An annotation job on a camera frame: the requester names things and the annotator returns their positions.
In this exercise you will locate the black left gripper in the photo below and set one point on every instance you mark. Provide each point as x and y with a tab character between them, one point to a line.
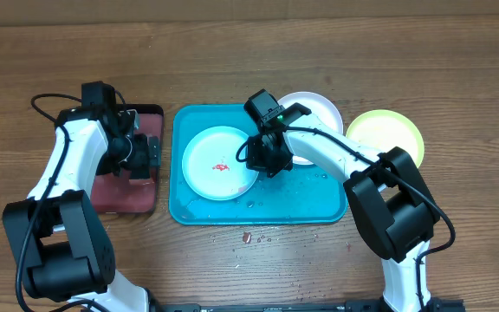
145	156

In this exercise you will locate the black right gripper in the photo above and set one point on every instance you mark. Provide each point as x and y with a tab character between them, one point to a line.
261	165

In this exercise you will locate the light blue plate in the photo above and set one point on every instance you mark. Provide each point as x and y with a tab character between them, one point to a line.
210	167

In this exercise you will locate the yellow-green plate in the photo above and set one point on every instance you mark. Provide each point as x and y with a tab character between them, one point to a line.
385	129

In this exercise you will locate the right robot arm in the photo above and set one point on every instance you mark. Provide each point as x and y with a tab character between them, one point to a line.
392	208

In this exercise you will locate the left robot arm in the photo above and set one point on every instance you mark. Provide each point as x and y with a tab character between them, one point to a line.
107	152

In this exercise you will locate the black tray with red water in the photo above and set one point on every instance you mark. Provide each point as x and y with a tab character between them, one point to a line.
128	193

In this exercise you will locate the teal plastic tray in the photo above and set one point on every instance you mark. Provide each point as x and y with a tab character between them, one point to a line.
304	195

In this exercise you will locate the white plate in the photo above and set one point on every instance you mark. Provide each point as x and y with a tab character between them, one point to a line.
325	111

